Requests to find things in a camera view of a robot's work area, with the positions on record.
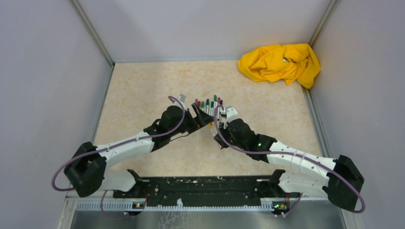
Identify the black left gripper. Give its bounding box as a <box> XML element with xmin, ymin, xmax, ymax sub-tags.
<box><xmin>169</xmin><ymin>103</ymin><xmax>215</xmax><ymax>137</ymax></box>

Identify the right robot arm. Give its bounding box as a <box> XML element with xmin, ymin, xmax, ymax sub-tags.
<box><xmin>213</xmin><ymin>118</ymin><xmax>366</xmax><ymax>214</ymax></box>

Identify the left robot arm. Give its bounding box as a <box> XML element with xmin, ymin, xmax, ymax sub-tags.
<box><xmin>64</xmin><ymin>103</ymin><xmax>214</xmax><ymax>198</ymax></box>

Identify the yellow cloth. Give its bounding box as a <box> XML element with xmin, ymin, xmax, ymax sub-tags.
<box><xmin>238</xmin><ymin>43</ymin><xmax>321</xmax><ymax>89</ymax></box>

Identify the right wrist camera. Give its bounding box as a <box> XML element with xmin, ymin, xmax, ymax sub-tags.
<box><xmin>222</xmin><ymin>106</ymin><xmax>239</xmax><ymax>124</ymax></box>

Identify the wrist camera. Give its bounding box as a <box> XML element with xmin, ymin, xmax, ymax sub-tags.
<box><xmin>177</xmin><ymin>94</ymin><xmax>186</xmax><ymax>103</ymax></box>
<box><xmin>222</xmin><ymin>106</ymin><xmax>239</xmax><ymax>124</ymax></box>

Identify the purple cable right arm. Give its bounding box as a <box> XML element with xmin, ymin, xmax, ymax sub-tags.
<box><xmin>213</xmin><ymin>105</ymin><xmax>366</xmax><ymax>218</ymax></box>

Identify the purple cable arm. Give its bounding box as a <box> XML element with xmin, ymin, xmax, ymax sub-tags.
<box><xmin>51</xmin><ymin>95</ymin><xmax>187</xmax><ymax>221</ymax></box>
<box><xmin>213</xmin><ymin>105</ymin><xmax>366</xmax><ymax>218</ymax></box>

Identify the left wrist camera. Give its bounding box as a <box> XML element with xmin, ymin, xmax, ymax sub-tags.
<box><xmin>177</xmin><ymin>94</ymin><xmax>186</xmax><ymax>103</ymax></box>

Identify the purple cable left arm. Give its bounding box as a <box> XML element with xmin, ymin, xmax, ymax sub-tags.
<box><xmin>51</xmin><ymin>95</ymin><xmax>187</xmax><ymax>221</ymax></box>

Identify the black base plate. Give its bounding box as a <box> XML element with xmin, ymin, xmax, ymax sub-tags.
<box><xmin>113</xmin><ymin>175</ymin><xmax>288</xmax><ymax>207</ymax></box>

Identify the aluminium frame rail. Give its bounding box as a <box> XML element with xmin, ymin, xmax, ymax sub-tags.
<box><xmin>57</xmin><ymin>176</ymin><xmax>362</xmax><ymax>229</ymax></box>

